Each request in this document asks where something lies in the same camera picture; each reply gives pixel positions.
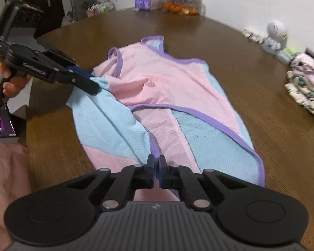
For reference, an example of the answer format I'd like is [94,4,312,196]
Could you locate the pink blue mesh garment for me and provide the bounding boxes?
[67,36,265,186]

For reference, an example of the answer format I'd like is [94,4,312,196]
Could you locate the folded floral clothes stack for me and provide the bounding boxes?
[285,53,314,115]

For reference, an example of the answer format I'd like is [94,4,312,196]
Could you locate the person's left hand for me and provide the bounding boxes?
[0,55,33,99]

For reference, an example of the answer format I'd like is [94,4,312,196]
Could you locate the pink flower bouquet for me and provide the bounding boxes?
[83,0,116,18]

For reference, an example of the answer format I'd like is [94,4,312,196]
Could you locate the purple tissue box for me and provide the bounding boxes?
[134,0,153,11]

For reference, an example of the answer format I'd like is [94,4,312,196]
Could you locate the person's pink clothed lap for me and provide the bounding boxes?
[0,143,30,250]

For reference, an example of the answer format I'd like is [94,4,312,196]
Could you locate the white power strip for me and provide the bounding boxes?
[242,27,265,44]

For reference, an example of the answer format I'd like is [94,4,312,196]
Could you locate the green white small boxes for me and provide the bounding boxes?
[276,48,298,65]

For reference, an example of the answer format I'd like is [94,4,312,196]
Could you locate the white round speaker toy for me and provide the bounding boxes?
[261,20,288,55]

